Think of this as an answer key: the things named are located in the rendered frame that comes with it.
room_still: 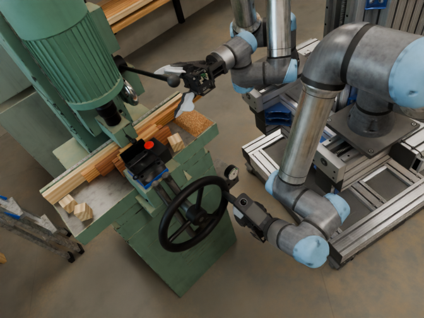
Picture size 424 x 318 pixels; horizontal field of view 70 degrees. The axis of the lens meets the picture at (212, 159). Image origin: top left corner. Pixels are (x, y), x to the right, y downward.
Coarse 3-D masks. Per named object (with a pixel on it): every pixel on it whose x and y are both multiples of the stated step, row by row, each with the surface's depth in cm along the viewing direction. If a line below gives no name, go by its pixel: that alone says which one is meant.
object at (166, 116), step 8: (200, 96) 121; (176, 104) 116; (168, 112) 114; (152, 120) 113; (160, 120) 113; (168, 120) 116; (144, 128) 111; (88, 168) 103; (96, 168) 104; (88, 176) 103; (96, 176) 105
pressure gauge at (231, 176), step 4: (228, 168) 124; (232, 168) 123; (236, 168) 125; (224, 172) 124; (228, 172) 123; (232, 172) 124; (236, 172) 126; (228, 176) 123; (232, 176) 125; (236, 176) 127
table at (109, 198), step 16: (176, 128) 113; (208, 128) 110; (192, 144) 108; (176, 160) 106; (112, 176) 104; (80, 192) 103; (96, 192) 101; (112, 192) 100; (128, 192) 98; (96, 208) 97; (112, 208) 96; (128, 208) 101; (144, 208) 99; (160, 208) 98; (80, 224) 94; (96, 224) 95; (80, 240) 94
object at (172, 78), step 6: (114, 60) 104; (120, 60) 105; (120, 66) 104; (126, 66) 101; (120, 72) 106; (138, 72) 94; (144, 72) 91; (150, 72) 89; (156, 78) 86; (162, 78) 83; (168, 78) 79; (174, 78) 78; (168, 84) 79; (174, 84) 79
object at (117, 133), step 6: (120, 114) 103; (96, 120) 105; (102, 120) 103; (126, 120) 100; (102, 126) 103; (108, 126) 100; (114, 126) 100; (120, 126) 99; (126, 126) 99; (132, 126) 101; (108, 132) 103; (114, 132) 98; (120, 132) 99; (126, 132) 100; (132, 132) 102; (114, 138) 100; (120, 138) 100; (126, 138) 101; (120, 144) 101; (126, 144) 103
